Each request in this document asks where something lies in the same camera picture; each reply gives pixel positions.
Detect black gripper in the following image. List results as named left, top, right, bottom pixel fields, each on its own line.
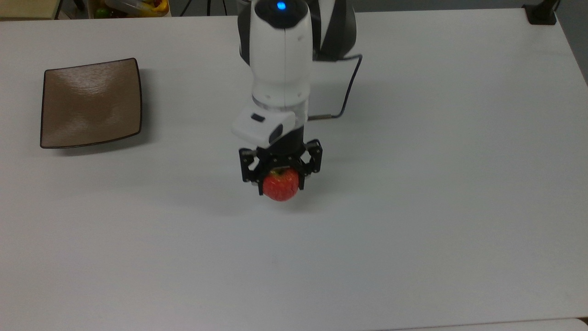
left=238, top=126, right=323, bottom=196

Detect red apple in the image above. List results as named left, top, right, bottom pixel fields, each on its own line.
left=262, top=167, right=300, bottom=202

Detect square brown ceramic plate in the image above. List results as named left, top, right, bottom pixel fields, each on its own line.
left=40, top=57, right=142, bottom=149

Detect black tripod legs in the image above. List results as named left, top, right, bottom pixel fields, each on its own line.
left=179, top=0, right=230, bottom=17

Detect clear container with fruit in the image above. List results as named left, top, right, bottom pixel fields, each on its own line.
left=90, top=0, right=170, bottom=18

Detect black clamp stand base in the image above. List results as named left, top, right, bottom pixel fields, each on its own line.
left=523, top=0, right=560, bottom=25

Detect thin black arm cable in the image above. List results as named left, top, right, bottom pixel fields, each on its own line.
left=307, top=54, right=363, bottom=121

